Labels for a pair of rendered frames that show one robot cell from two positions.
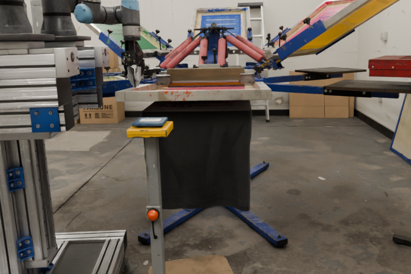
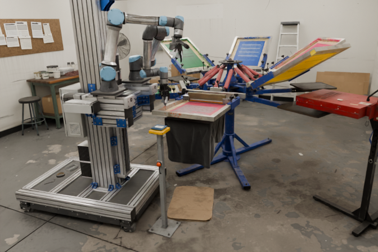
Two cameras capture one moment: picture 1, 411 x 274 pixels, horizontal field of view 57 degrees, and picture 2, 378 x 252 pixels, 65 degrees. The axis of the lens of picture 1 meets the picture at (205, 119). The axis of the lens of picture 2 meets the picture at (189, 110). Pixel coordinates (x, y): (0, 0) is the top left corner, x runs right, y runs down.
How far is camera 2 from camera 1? 1.27 m
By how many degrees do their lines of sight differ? 19
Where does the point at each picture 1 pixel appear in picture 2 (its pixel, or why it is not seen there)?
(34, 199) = (120, 149)
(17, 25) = (112, 88)
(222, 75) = (214, 98)
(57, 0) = (134, 64)
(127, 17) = (161, 75)
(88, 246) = (147, 172)
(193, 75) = (200, 97)
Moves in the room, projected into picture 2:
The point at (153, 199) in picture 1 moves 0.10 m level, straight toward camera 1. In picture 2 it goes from (160, 158) to (156, 163)
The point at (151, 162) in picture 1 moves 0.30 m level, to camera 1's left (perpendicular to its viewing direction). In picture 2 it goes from (159, 143) to (127, 139)
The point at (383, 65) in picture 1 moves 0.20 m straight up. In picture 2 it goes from (302, 100) to (304, 78)
